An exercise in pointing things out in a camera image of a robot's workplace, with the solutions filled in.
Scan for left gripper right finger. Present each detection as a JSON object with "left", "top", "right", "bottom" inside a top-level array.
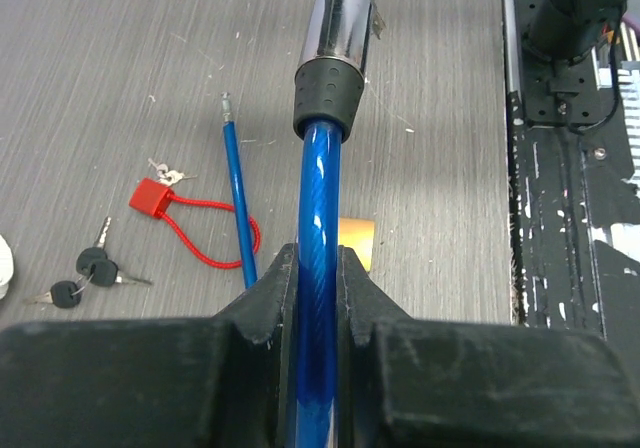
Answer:
[{"left": 335, "top": 246, "right": 410, "bottom": 447}]

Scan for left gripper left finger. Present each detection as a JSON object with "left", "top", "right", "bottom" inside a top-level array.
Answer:
[{"left": 215, "top": 243, "right": 298, "bottom": 447}]

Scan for brass padlock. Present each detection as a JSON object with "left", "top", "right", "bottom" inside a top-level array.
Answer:
[{"left": 338, "top": 218, "right": 375, "bottom": 272}]

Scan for red cable padlock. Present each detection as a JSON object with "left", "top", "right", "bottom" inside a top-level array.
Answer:
[{"left": 129, "top": 178, "right": 262, "bottom": 270}]

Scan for black-headed keys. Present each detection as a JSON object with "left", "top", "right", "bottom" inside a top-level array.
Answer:
[{"left": 25, "top": 216, "right": 153, "bottom": 309}]

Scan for blue cable lock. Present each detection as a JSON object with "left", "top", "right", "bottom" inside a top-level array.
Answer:
[{"left": 219, "top": 0, "right": 374, "bottom": 448}]

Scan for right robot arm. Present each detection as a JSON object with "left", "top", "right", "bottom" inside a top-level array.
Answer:
[{"left": 526, "top": 0, "right": 627, "bottom": 63}]

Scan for white crumpled cloth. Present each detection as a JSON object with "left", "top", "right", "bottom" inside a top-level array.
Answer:
[{"left": 0, "top": 236, "right": 14, "bottom": 300}]

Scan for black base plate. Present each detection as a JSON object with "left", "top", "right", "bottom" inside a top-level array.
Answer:
[{"left": 504, "top": 0, "right": 639, "bottom": 359}]

